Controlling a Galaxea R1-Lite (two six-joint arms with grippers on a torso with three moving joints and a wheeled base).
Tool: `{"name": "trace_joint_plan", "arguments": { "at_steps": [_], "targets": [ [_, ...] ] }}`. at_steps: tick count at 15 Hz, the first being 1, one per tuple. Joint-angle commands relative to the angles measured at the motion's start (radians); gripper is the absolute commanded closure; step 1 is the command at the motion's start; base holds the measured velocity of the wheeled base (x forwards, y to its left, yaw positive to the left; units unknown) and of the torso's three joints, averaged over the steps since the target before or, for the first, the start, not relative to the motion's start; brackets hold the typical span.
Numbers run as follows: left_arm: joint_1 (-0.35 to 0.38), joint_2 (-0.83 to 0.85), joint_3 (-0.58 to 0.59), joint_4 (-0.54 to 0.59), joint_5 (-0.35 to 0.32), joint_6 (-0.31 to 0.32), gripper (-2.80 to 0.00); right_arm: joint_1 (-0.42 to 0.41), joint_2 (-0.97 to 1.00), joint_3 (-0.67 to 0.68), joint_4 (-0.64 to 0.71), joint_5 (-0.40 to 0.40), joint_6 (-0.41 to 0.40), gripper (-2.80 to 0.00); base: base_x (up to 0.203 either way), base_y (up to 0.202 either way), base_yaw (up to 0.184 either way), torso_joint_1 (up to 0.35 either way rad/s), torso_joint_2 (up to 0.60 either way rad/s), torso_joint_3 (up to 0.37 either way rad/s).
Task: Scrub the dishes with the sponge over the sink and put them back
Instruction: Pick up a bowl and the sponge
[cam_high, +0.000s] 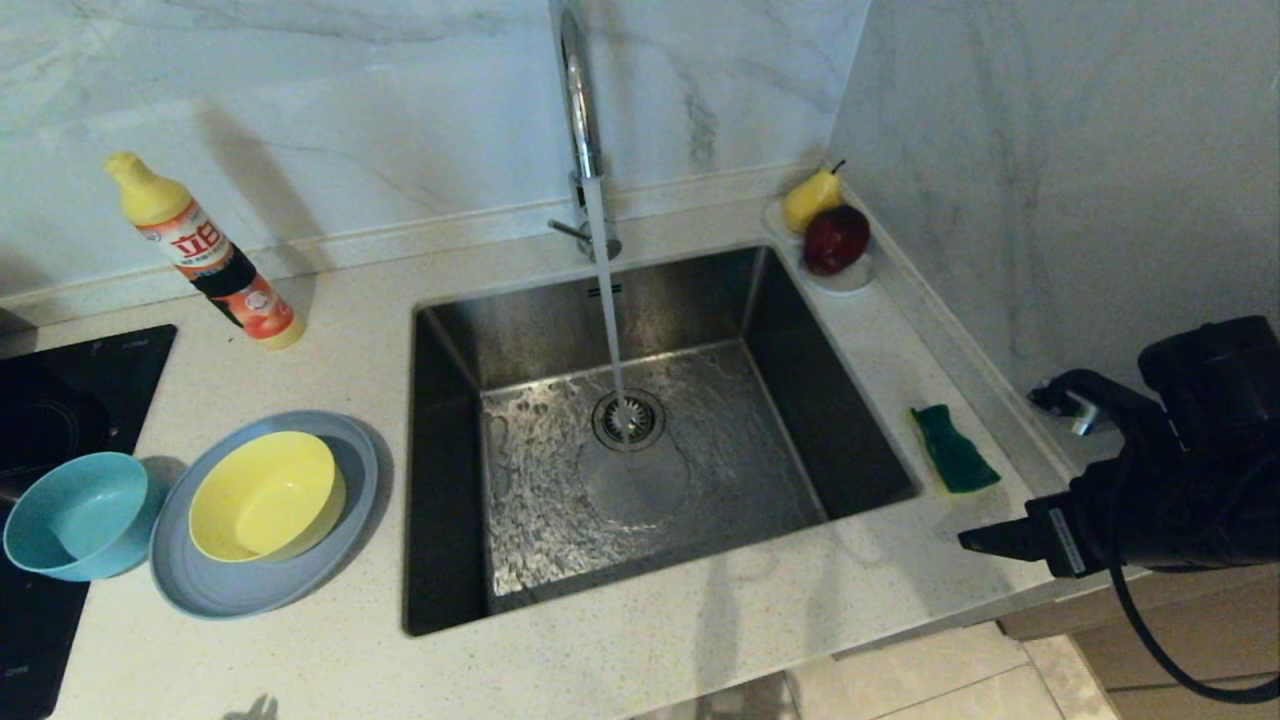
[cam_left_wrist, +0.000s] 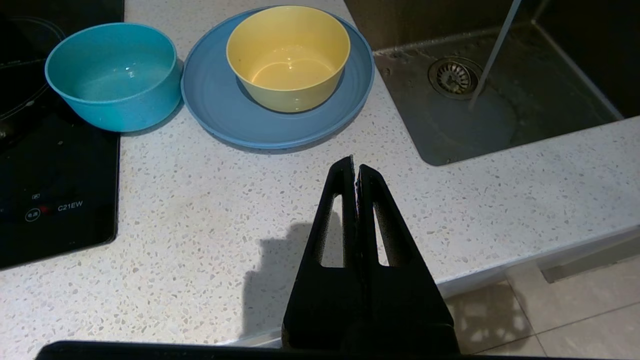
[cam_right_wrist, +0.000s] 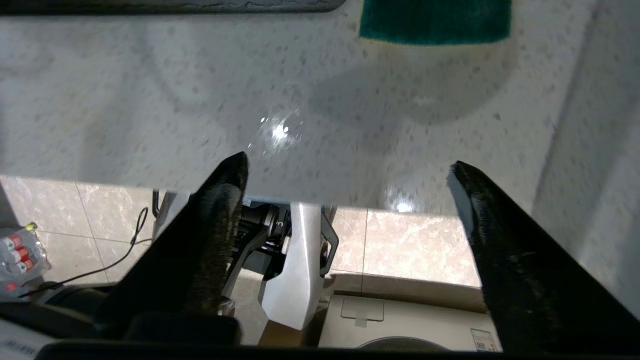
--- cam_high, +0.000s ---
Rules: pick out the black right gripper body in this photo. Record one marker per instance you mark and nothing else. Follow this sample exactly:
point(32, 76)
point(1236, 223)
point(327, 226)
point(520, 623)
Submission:
point(1170, 510)

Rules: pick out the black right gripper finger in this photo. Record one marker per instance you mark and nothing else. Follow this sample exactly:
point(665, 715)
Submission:
point(1005, 540)

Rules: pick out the green and yellow sponge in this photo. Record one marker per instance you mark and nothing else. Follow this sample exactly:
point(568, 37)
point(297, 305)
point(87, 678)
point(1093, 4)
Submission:
point(955, 455)

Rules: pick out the orange dish soap bottle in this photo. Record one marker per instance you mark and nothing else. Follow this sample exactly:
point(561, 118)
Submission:
point(210, 258)

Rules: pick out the teal bowl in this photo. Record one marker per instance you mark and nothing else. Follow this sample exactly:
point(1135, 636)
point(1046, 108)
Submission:
point(80, 520)

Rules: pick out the metal sink drain strainer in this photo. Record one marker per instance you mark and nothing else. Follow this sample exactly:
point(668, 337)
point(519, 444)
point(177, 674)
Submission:
point(648, 428)

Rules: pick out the stainless steel sink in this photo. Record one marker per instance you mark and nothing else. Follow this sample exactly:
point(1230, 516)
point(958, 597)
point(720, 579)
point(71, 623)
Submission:
point(700, 300)

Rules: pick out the wooden cabinet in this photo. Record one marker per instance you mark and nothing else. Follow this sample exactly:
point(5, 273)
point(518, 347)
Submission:
point(1220, 640)

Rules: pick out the black right wrist motor cylinder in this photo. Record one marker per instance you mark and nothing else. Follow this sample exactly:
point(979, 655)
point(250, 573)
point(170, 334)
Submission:
point(1220, 380)

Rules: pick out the small white dish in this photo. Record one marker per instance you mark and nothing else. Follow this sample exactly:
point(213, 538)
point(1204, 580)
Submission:
point(850, 282)

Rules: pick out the red apple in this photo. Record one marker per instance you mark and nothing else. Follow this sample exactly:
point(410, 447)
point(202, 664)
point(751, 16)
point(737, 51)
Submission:
point(833, 242)

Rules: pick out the yellow pear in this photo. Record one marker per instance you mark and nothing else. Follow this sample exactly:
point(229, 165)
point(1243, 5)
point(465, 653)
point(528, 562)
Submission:
point(805, 205)

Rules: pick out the chrome kitchen faucet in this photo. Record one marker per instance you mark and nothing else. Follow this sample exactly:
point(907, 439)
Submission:
point(580, 110)

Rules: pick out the yellow bowl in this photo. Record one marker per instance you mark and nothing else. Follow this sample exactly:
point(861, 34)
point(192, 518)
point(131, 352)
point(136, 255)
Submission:
point(262, 500)

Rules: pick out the grey-blue plate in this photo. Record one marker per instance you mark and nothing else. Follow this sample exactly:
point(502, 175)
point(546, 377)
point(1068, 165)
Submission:
point(250, 594)

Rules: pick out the black induction cooktop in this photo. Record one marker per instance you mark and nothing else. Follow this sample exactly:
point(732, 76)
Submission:
point(60, 390)

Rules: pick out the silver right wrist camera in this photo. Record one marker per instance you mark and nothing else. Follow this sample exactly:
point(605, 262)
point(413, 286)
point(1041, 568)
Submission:
point(1085, 418)

